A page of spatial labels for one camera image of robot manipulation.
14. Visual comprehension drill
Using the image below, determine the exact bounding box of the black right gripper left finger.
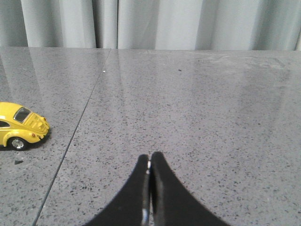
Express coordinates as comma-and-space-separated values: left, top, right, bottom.
86, 154, 150, 226

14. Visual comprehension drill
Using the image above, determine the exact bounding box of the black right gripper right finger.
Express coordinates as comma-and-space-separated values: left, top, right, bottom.
151, 152, 228, 226

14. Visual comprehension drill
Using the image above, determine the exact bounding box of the yellow toy beetle car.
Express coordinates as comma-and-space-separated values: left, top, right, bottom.
0, 102, 50, 151

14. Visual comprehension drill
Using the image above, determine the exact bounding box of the grey pleated curtain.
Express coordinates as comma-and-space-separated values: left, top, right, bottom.
0, 0, 301, 50

